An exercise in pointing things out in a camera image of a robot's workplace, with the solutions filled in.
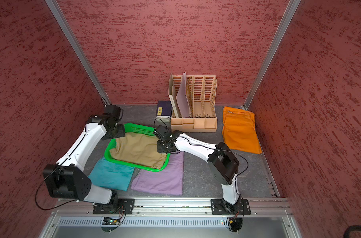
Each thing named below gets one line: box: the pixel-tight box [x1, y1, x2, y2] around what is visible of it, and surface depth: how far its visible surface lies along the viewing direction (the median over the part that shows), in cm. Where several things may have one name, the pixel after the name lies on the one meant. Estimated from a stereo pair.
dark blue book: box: [155, 100, 173, 118], surface depth 119 cm
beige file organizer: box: [168, 73, 218, 133], surface depth 105 cm
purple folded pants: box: [130, 151, 184, 195], surface depth 83 cm
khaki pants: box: [109, 132, 168, 170], surface depth 89 cm
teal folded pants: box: [87, 156, 135, 192], surface depth 85 cm
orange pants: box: [222, 106, 263, 155], surface depth 108 cm
